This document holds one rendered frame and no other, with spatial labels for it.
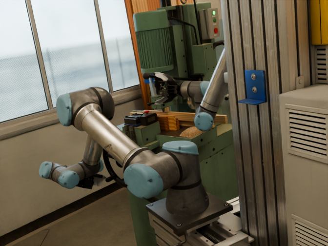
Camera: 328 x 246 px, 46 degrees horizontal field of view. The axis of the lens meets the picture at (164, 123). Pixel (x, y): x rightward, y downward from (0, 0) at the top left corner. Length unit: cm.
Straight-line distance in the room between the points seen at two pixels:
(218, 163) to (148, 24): 85
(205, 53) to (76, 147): 162
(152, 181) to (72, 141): 218
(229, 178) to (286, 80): 135
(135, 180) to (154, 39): 97
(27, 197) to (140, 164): 210
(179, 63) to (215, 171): 62
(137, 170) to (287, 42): 55
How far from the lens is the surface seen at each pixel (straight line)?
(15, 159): 309
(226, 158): 226
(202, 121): 153
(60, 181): 171
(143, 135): 191
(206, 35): 219
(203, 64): 210
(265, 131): 114
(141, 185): 118
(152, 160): 120
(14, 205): 317
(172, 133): 194
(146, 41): 200
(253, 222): 133
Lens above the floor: 144
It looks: 14 degrees down
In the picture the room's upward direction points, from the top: 8 degrees counter-clockwise
